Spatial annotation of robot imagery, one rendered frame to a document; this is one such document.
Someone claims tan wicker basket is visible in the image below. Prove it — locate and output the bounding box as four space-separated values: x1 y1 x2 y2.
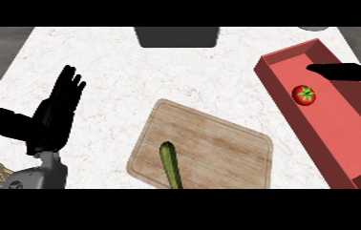
0 162 15 188

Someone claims green cucumber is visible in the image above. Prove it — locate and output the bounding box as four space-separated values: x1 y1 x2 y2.
158 140 185 190

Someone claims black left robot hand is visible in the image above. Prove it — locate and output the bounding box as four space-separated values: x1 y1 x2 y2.
0 64 89 157

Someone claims grey round object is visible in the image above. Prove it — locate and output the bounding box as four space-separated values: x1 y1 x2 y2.
296 26 331 32

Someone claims red cardboard box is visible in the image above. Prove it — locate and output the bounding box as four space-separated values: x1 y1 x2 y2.
253 37 361 190

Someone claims dark grey appliance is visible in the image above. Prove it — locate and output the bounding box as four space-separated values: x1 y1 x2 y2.
133 26 222 49

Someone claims red tomato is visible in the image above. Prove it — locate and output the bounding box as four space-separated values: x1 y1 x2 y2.
290 84 317 107

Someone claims wooden cutting board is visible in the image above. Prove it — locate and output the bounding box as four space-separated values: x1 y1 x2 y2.
126 97 275 190

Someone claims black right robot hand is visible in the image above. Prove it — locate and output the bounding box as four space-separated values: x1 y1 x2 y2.
305 62 361 82

